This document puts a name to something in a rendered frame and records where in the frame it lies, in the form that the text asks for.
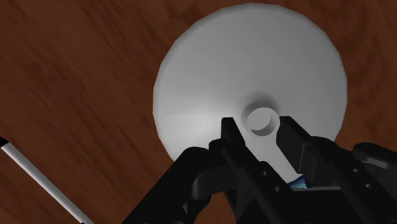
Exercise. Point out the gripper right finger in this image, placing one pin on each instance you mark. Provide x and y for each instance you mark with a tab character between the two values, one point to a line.
328	164

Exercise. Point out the white pen with black tip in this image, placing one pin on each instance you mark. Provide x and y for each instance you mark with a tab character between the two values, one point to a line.
37	178

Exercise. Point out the white round plate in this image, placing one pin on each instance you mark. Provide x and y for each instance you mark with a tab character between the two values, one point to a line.
248	62

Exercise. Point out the white round-headed scoop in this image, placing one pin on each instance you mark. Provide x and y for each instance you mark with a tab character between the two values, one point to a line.
266	150

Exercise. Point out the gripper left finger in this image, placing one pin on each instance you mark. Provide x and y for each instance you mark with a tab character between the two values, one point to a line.
198	173

